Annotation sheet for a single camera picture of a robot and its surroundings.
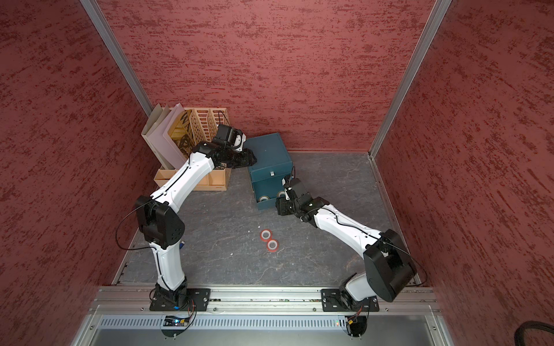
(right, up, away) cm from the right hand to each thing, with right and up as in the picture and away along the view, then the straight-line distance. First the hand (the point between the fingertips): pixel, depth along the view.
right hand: (281, 207), depth 86 cm
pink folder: (-52, +22, +9) cm, 57 cm away
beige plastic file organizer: (-41, +41, +25) cm, 63 cm away
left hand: (-13, +18, +1) cm, 22 cm away
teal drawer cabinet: (-3, +17, -1) cm, 18 cm away
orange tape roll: (0, +5, +8) cm, 10 cm away
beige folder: (-55, +38, +7) cm, 68 cm away
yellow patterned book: (-47, +33, +12) cm, 59 cm away
